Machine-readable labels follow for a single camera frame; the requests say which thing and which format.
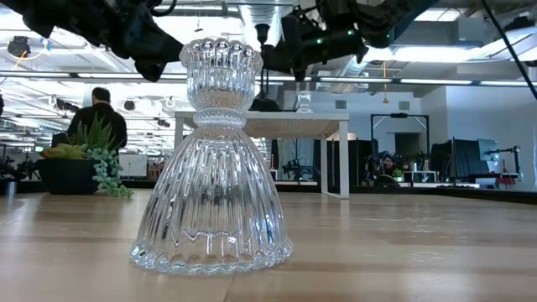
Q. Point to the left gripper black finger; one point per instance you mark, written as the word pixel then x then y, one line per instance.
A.
pixel 151 71
pixel 168 46

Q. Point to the clear ribbed glass candle holder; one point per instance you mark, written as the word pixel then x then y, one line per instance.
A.
pixel 304 105
pixel 214 189

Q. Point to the black metal candlestick holder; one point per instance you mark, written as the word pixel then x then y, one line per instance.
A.
pixel 265 105

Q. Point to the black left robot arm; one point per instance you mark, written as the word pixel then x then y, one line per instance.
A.
pixel 50 17

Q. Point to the dark robot arm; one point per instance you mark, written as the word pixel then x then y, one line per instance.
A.
pixel 298 168

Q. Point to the ceiling light strip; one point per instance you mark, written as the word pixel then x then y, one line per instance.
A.
pixel 356 79

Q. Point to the person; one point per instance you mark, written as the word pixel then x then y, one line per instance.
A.
pixel 100 121
pixel 389 164

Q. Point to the artificial succulent in black pot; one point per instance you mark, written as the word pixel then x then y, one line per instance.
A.
pixel 67 176

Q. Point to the dark computer monitor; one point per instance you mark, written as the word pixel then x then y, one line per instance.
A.
pixel 461 159

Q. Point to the silver ventilation duct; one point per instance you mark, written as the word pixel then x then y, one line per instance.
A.
pixel 247 17

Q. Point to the black rig frame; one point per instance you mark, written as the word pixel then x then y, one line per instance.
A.
pixel 398 115

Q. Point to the black ceiling camera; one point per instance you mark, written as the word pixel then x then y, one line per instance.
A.
pixel 19 46

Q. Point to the grey metal post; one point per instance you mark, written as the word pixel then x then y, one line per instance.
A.
pixel 11 189

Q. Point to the black aluminium frame rails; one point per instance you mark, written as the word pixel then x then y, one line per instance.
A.
pixel 482 195

